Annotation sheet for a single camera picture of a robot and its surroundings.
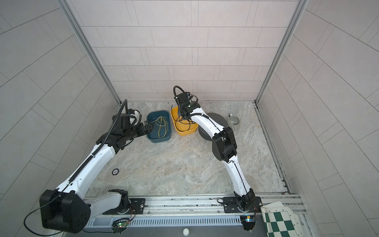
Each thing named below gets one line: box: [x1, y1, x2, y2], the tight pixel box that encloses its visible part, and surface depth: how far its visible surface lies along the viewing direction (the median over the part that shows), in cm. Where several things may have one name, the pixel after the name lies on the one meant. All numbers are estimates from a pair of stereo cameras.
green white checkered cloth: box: [260, 201, 306, 237], surface depth 68 cm
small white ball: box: [182, 228, 190, 237], surface depth 60 cm
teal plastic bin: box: [146, 110, 172, 143], surface depth 101 cm
